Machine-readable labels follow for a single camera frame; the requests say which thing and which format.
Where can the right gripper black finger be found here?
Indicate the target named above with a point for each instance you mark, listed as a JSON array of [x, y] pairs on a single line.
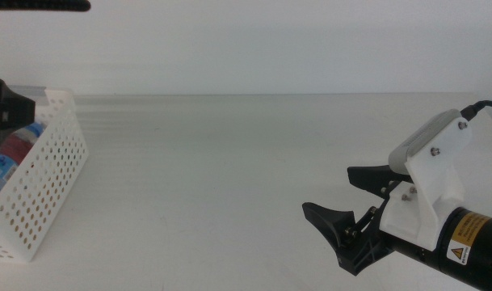
[[371, 175], [326, 220]]

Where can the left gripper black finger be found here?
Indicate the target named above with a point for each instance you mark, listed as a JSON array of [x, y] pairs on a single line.
[[7, 111]]

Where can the red cola can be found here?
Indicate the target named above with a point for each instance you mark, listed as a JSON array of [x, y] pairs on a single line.
[[17, 147]]

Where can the clear water bottle blue cap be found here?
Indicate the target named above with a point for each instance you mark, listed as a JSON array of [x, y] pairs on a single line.
[[3, 165]]

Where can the white perforated plastic basket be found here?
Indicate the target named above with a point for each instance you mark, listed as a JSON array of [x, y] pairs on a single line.
[[29, 248]]

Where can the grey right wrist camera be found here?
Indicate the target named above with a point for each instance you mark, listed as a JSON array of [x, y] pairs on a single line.
[[415, 145]]

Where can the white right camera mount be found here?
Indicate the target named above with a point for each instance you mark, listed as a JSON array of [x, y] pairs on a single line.
[[431, 194]]

